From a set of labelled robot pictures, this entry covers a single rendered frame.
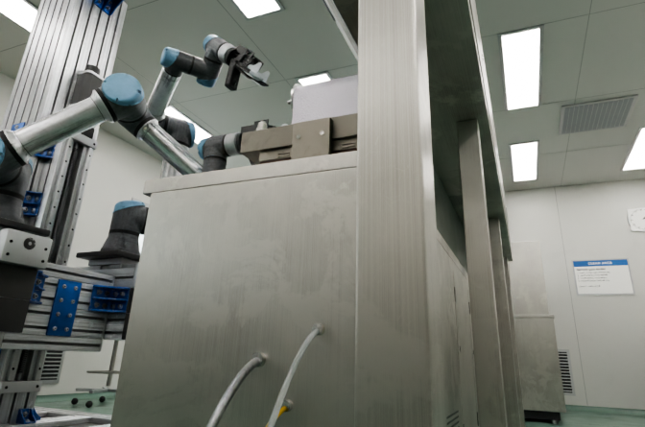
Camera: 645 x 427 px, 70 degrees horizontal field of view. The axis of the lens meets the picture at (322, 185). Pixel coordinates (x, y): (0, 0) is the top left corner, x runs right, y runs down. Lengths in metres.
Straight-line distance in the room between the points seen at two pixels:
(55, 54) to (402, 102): 1.90
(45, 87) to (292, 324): 1.50
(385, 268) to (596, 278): 6.47
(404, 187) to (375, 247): 0.06
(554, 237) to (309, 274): 6.06
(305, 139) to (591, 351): 5.90
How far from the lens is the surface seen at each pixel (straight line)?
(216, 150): 1.53
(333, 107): 1.42
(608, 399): 6.75
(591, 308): 6.77
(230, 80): 1.75
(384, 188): 0.40
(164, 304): 1.17
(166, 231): 1.22
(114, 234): 2.00
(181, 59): 1.87
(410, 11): 0.49
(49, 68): 2.19
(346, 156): 1.02
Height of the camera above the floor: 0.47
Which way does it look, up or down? 21 degrees up
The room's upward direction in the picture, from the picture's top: 2 degrees clockwise
